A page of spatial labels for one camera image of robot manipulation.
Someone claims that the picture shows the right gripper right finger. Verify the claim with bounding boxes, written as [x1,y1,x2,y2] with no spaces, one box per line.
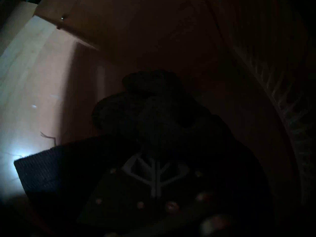
[156,161,235,230]

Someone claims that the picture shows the dark grey knit pants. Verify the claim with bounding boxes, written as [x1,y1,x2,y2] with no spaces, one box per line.
[14,70,274,237]

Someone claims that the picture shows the wooden cabinet frame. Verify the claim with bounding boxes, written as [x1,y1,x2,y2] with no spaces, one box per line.
[0,0,316,237]

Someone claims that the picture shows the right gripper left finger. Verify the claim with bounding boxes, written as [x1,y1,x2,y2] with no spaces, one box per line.
[79,153,159,225]

